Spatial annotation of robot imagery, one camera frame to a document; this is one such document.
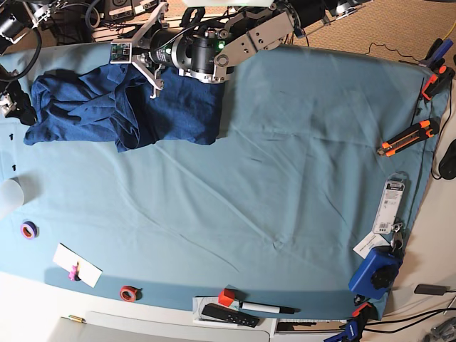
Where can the orange clamp bottom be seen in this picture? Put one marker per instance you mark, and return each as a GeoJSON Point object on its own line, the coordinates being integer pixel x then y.
{"type": "Point", "coordinates": [364, 310]}

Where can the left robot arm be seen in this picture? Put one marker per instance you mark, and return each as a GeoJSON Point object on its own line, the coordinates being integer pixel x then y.
{"type": "Point", "coordinates": [208, 49]}

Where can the blue black clamp top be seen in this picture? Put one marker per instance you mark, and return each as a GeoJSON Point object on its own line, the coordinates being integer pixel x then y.
{"type": "Point", "coordinates": [436, 52]}

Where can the purple tape roll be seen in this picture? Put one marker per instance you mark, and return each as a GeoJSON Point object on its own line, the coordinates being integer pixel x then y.
{"type": "Point", "coordinates": [29, 230]}

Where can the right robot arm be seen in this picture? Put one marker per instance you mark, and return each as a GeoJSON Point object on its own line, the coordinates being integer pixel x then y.
{"type": "Point", "coordinates": [18, 19]}

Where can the red tape roll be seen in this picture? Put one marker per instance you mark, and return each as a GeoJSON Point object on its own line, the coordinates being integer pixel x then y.
{"type": "Point", "coordinates": [129, 293]}

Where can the orange black clamp right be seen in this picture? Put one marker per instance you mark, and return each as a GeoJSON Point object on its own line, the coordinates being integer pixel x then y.
{"type": "Point", "coordinates": [437, 82]}

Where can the red cube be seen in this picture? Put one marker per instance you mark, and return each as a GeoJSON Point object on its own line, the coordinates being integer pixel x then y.
{"type": "Point", "coordinates": [226, 297]}

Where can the blue clamp bottom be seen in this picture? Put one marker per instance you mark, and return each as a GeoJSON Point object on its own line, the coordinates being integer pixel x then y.
{"type": "Point", "coordinates": [352, 332]}

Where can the blue box with black knob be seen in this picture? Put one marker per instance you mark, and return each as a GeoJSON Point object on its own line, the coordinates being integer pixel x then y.
{"type": "Point", "coordinates": [376, 273]}

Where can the white card with pink clip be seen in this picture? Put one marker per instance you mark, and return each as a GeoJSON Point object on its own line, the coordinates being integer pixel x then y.
{"type": "Point", "coordinates": [77, 267]}

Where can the translucent plastic cup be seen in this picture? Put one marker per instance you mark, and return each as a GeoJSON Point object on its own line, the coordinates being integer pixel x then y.
{"type": "Point", "coordinates": [11, 197]}

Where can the orange black utility knife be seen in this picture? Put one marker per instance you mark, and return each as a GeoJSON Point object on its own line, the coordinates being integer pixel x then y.
{"type": "Point", "coordinates": [416, 133]}

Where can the light blue table cloth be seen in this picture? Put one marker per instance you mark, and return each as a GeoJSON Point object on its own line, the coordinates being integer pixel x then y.
{"type": "Point", "coordinates": [273, 208]}

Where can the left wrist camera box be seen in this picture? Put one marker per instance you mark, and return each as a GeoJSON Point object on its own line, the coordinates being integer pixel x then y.
{"type": "Point", "coordinates": [121, 53]}

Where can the white black marker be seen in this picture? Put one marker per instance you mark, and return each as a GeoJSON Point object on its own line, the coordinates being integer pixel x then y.
{"type": "Point", "coordinates": [266, 308]}

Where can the white paper card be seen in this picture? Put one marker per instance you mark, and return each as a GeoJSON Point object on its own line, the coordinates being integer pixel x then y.
{"type": "Point", "coordinates": [370, 241]}

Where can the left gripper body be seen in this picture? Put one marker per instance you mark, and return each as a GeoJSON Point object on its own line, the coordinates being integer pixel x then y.
{"type": "Point", "coordinates": [147, 42]}

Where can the black small device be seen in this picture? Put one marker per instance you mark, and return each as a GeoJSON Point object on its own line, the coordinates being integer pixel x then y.
{"type": "Point", "coordinates": [430, 290]}

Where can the black remote control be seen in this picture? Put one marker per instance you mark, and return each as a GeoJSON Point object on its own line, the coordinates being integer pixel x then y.
{"type": "Point", "coordinates": [230, 316]}

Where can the blister pack with tool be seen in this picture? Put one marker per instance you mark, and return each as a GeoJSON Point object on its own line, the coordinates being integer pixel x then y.
{"type": "Point", "coordinates": [393, 190]}

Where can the black computer mouse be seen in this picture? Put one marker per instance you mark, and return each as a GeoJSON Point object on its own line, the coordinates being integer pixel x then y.
{"type": "Point", "coordinates": [447, 165]}

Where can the blue t-shirt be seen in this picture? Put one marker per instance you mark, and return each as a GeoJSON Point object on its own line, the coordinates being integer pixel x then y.
{"type": "Point", "coordinates": [112, 103]}

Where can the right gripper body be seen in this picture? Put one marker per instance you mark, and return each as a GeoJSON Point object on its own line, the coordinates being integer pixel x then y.
{"type": "Point", "coordinates": [10, 94]}

